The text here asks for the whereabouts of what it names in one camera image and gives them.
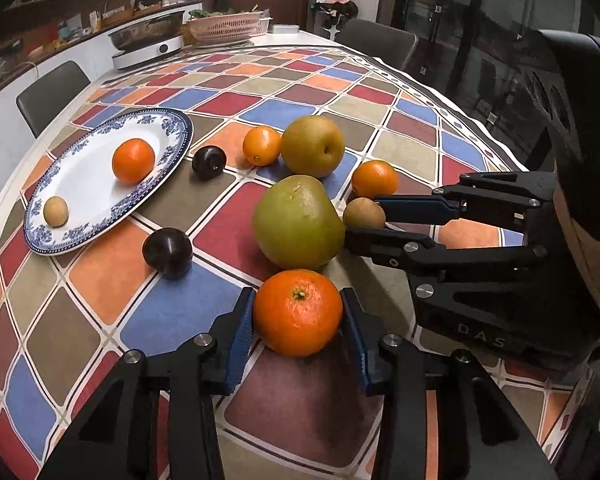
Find orange tangerine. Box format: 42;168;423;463
112;138;156;185
252;269;344;358
350;159;400;199

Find white kitchen counter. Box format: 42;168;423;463
0;7;191;136

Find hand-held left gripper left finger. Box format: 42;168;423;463
37;287;257;480

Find dark glass cabinet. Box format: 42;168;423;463
395;0;581;161

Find grey dining chair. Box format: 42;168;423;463
335;18;420;72
16;60;92;138

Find brown round pear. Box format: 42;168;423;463
280;115;346;179

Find steel cooking pot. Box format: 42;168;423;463
106;7;187;52

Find small brown round fruit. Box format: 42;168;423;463
342;197;387;231
43;196;70;228

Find green leafy vegetables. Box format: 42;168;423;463
189;7;261;20

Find pink plastic basket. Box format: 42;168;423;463
186;13;271;46

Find large green pear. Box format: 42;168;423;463
252;175;347;271

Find yellow-orange orange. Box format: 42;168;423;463
242;126;283;167

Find colourful checked tablecloth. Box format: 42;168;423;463
0;45;596;480

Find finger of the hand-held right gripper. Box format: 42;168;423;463
345;226;549;282
374;172;557;247

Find white induction cooker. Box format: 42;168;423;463
111;35;186;71

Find black stroller with pink cloth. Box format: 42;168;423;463
310;0;359;38

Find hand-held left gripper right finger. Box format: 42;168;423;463
340;287;561;480

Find blue patterned white plate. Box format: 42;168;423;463
23;108;194;257

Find dark purple plum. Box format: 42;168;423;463
142;227;194;281
191;145;227;181

